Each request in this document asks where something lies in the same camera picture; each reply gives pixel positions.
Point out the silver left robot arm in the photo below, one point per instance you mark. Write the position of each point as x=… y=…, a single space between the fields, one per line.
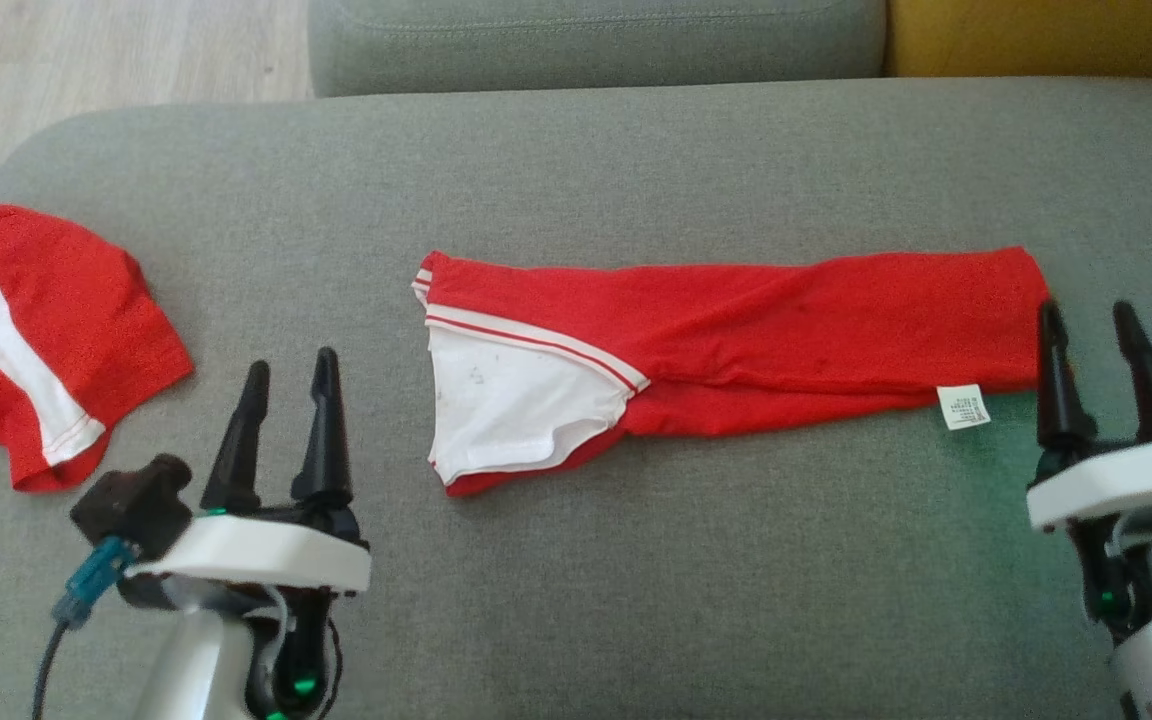
x=196 y=660

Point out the yellow sofa cushion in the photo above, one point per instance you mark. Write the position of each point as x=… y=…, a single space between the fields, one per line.
x=1056 y=38

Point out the red shorts with white stripe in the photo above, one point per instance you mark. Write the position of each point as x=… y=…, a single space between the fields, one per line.
x=46 y=330

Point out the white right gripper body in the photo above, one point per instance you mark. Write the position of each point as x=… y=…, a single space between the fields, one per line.
x=1121 y=480

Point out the grey sofa seat cushion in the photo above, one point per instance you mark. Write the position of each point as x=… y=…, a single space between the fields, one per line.
x=636 y=600

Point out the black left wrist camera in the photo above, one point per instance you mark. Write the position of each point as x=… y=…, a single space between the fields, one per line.
x=131 y=505

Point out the grey sofa back cushion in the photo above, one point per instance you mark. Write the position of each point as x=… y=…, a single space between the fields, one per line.
x=596 y=45

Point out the red and white shirt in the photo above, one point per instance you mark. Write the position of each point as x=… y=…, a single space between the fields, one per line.
x=756 y=330

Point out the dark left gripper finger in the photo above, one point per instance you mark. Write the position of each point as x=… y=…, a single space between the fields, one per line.
x=324 y=440
x=239 y=450

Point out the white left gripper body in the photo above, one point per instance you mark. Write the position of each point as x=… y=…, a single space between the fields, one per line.
x=256 y=555

